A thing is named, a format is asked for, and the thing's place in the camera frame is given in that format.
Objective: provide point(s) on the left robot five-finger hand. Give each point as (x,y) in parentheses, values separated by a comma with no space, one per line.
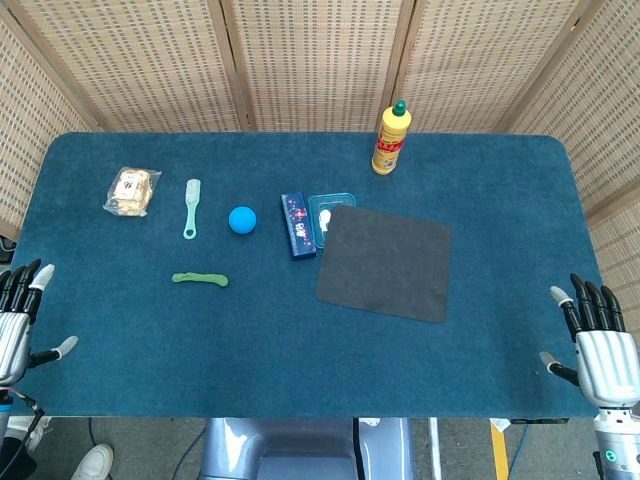
(12,335)

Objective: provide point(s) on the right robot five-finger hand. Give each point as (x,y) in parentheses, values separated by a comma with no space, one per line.
(607,360)

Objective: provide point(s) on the green rubber toy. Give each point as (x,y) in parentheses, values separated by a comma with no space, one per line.
(200,278)

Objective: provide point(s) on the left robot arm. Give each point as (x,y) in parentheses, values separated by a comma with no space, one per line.
(3,417)

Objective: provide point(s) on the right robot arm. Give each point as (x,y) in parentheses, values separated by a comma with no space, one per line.
(617,440)

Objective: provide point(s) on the white shoe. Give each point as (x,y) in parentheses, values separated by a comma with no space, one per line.
(92,462)

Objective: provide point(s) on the clear bag of snacks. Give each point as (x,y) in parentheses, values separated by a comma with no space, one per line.
(131,192)

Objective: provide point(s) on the blue felt tablecloth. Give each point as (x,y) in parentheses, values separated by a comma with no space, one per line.
(250,340)

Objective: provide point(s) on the dark grey mouse pad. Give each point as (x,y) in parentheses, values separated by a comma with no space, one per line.
(385,262)

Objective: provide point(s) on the blue ball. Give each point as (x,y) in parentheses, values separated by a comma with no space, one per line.
(242,220)

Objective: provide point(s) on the dark blue printed box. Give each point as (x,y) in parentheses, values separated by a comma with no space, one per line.
(298,225)

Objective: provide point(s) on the yellow bottle with green cap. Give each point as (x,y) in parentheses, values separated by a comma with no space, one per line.
(390,140)

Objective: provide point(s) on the grey robot torso base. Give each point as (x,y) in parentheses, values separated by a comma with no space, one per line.
(300,450)

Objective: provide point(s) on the clear blue plastic container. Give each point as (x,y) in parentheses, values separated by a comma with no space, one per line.
(320,205)

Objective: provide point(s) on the bamboo folding screen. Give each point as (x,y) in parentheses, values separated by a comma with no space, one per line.
(320,60)

